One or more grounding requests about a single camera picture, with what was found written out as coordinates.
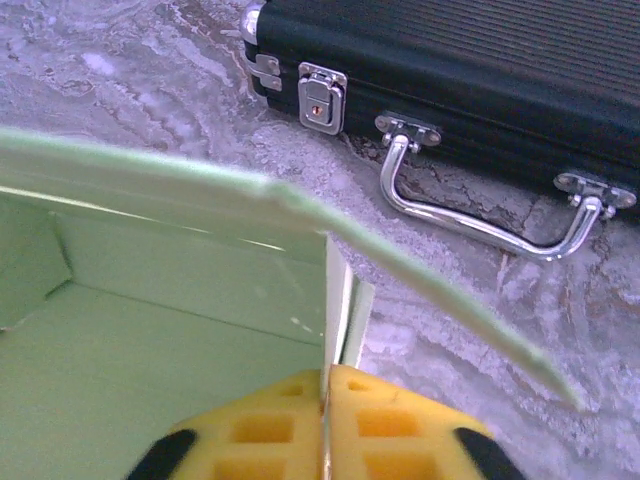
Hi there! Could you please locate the black ribbed carrying case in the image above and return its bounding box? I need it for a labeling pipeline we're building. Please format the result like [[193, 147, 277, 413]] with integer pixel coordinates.
[[239, 0, 640, 264]]

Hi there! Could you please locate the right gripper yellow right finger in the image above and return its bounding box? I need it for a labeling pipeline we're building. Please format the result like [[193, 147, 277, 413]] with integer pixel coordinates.
[[327, 364, 531, 480]]

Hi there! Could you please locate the light green paper box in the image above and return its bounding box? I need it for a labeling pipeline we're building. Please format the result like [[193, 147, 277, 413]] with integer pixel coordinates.
[[0, 126, 587, 480]]

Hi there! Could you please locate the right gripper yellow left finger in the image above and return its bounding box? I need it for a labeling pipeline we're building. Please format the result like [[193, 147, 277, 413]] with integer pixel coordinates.
[[127, 369, 326, 480]]

